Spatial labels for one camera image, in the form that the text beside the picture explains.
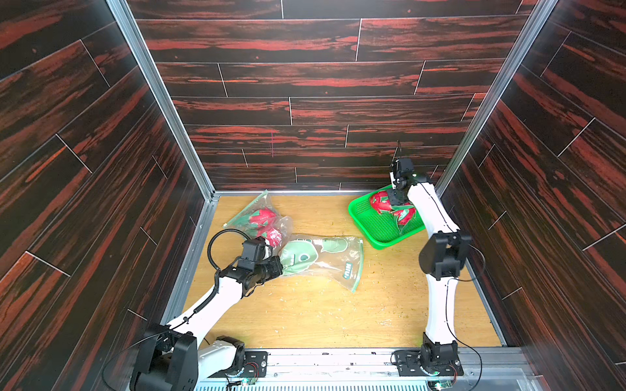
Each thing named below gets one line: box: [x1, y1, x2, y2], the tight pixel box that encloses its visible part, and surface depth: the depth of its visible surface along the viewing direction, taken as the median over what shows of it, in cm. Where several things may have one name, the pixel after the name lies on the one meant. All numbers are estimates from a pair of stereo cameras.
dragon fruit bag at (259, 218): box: [241, 208, 278, 228], surface depth 103 cm
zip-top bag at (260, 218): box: [223, 189, 294, 250], surface depth 101 cm
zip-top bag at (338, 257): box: [279, 233, 364, 293], surface depth 90 cm
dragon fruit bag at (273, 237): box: [261, 227, 283, 249], surface depth 93 cm
